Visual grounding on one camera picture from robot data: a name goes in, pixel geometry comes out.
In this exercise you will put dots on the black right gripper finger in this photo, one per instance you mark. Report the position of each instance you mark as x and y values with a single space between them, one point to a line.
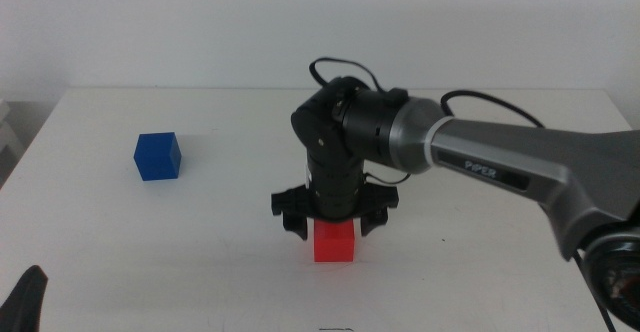
295 224
372 220

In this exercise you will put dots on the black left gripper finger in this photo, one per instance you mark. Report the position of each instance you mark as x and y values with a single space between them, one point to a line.
22 302

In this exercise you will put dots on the red cube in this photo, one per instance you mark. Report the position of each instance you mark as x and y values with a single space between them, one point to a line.
334 246

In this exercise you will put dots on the blue cube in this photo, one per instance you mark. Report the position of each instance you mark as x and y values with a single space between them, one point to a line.
156 158

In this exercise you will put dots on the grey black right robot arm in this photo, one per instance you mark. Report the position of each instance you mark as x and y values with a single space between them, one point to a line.
500 152

